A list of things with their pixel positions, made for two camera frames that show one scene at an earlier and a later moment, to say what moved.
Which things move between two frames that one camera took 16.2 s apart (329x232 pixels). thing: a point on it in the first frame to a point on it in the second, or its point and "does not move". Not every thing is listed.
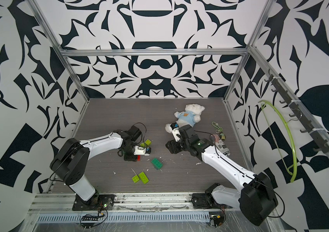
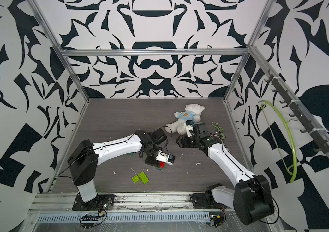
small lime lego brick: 135,179 does not move
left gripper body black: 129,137 to 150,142
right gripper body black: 178,146 to 190,142
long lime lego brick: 143,177 does not move
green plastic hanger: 293,178 does not move
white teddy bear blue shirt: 190,116 does not move
